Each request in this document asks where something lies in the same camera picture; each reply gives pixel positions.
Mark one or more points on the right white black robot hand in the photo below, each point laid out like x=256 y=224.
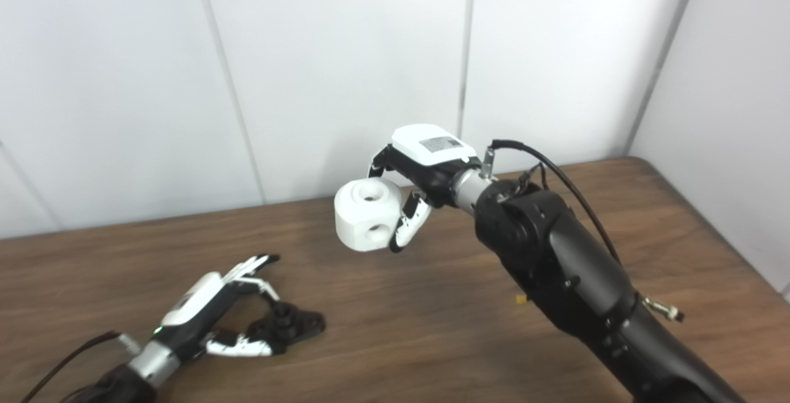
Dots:
x=432 y=150

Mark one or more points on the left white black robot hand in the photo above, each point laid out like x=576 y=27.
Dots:
x=197 y=304

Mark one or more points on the round white piece with holes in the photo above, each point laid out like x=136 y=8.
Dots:
x=364 y=219

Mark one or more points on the black flanged holder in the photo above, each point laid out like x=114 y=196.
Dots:
x=302 y=323

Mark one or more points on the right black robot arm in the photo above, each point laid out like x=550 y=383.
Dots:
x=580 y=267

